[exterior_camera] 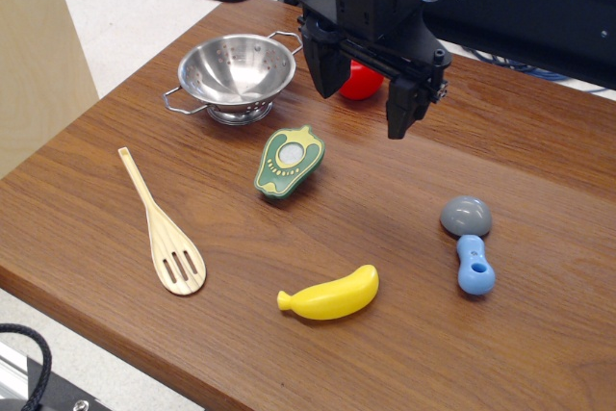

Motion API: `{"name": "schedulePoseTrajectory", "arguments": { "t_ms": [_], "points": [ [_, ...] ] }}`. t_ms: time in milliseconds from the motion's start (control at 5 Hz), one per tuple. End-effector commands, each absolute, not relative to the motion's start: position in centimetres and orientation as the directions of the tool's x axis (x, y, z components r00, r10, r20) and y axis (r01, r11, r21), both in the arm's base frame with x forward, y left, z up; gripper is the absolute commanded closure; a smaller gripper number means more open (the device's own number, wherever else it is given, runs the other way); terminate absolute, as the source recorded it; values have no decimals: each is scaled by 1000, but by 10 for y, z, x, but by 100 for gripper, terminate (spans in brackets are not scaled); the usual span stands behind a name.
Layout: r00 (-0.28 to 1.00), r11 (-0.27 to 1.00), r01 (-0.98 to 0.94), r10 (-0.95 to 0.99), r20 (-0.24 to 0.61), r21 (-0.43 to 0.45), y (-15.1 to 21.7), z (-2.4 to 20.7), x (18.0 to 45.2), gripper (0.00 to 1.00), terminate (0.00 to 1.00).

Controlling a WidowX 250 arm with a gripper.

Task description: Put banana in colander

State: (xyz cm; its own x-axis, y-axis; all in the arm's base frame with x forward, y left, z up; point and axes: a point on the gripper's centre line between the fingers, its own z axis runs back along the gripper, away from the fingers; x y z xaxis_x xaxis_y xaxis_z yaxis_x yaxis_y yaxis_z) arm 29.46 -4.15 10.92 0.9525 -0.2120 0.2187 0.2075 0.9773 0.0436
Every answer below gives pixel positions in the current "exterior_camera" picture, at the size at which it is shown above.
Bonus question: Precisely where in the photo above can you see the yellow toy banana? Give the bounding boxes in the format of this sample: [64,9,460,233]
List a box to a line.
[277,265,379,321]

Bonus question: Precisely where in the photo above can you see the green toy pepper half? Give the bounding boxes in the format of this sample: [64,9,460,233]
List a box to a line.
[254,125,325,199]

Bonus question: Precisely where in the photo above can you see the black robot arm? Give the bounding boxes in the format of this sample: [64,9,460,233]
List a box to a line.
[296,0,452,140]

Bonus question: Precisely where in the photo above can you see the blue cables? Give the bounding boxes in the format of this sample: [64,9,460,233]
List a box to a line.
[461,44,616,97]

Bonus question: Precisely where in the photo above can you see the grey and blue toy scoop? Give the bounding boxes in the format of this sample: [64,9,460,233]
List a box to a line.
[440,195,496,295]

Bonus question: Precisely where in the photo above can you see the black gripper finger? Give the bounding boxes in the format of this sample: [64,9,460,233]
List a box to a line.
[386,76,427,140]
[302,36,350,98]

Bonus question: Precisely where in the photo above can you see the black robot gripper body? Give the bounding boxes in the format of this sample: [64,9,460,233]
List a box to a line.
[296,0,451,103]

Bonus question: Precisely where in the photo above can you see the stainless steel colander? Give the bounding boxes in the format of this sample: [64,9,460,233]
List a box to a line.
[163,31,303,126]

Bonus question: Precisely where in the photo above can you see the black metal rail frame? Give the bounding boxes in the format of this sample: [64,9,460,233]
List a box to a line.
[289,0,615,88]

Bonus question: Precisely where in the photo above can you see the red toy tomato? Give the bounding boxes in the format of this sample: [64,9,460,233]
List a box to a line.
[339,61,384,101]

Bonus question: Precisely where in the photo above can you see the light wooden panel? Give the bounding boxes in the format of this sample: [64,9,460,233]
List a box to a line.
[1,0,98,174]

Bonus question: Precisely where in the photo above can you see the aluminium and black base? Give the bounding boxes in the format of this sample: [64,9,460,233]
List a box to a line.
[1,342,109,411]

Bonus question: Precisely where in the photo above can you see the wooden slotted spatula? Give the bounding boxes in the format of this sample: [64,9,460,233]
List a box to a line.
[118,147,207,296]

